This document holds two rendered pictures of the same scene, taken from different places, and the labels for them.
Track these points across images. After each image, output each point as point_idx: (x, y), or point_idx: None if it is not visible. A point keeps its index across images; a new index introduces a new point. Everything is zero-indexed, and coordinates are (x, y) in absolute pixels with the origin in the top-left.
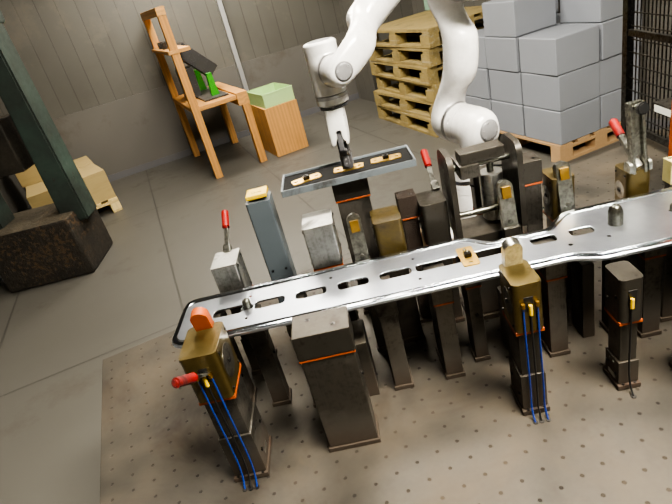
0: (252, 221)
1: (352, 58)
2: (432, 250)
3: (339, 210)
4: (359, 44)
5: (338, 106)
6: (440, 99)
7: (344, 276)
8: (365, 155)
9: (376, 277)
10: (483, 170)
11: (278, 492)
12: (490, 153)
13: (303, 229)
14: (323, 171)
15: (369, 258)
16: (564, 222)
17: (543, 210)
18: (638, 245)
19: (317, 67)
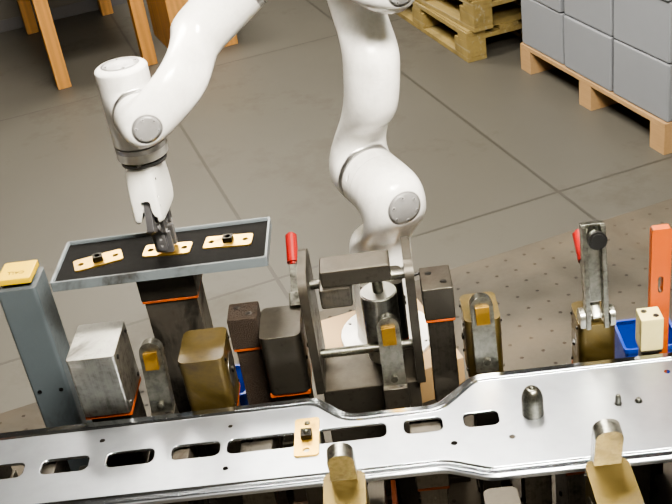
0: (7, 317)
1: (161, 110)
2: (264, 414)
3: (148, 314)
4: (174, 89)
5: (147, 165)
6: (340, 140)
7: (122, 441)
8: (202, 226)
9: (166, 453)
10: (369, 287)
11: None
12: (368, 275)
13: (68, 359)
14: (129, 247)
15: (172, 410)
16: (466, 396)
17: (464, 353)
18: (541, 463)
19: (111, 110)
